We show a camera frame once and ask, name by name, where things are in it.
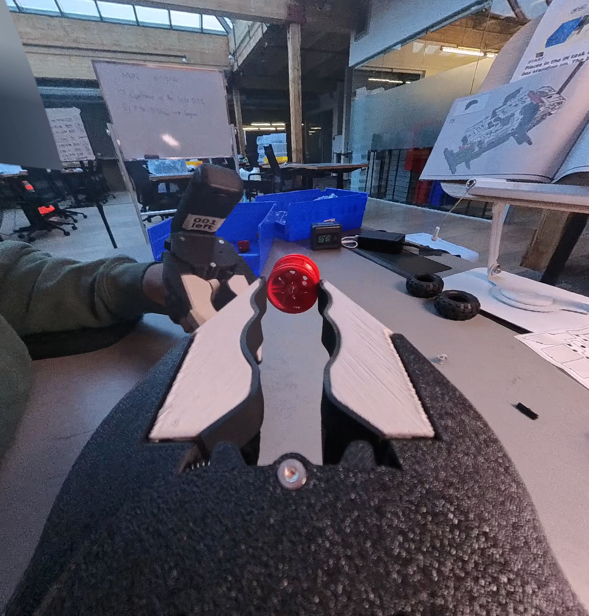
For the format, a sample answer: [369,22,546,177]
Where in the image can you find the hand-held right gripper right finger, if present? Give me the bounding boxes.
[318,279,438,441]

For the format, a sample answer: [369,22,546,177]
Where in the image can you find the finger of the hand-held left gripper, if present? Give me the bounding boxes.
[184,277,218,334]
[216,276,257,313]

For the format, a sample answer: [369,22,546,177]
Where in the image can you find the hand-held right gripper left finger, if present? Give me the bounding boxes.
[148,279,267,454]

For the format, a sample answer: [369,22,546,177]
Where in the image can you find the red lego wheel rim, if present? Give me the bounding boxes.
[265,252,323,315]

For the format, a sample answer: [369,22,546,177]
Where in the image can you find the person's left forearm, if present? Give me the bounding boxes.
[0,236,153,338]

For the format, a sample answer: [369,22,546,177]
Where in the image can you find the black knobby lego tire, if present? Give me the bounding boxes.
[406,273,445,299]
[433,289,482,322]

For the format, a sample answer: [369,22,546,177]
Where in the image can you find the lego sticker sheet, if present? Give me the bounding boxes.
[515,323,589,401]

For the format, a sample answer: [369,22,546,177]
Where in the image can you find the lego instruction booklet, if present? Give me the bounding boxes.
[420,0,589,185]

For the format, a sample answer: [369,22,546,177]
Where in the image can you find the person's left hand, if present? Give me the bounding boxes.
[141,262,172,313]

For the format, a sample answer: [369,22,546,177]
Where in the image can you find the black digital timer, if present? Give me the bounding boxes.
[310,221,344,252]

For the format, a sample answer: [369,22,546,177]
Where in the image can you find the large whiteboard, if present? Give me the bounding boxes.
[91,60,235,162]

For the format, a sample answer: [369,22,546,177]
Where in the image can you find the small white paper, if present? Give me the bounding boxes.
[405,231,455,263]

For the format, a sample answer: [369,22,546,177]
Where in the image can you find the black office chair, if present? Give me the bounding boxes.
[11,174,76,243]

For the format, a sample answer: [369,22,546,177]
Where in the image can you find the small flip chart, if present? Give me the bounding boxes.
[45,106,97,164]

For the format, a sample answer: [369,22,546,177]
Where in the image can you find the wooden pillar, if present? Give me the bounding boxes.
[287,21,306,166]

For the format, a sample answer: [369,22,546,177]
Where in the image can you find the white paper sheet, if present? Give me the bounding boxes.
[447,268,589,335]

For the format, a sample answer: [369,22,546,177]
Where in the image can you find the person's green sweatshirt torso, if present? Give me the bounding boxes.
[0,299,37,493]

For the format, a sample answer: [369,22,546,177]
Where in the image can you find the stacked red and blue crates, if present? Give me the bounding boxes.
[401,147,447,209]

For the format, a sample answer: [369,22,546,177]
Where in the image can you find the white book stand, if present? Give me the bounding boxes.
[441,178,589,313]

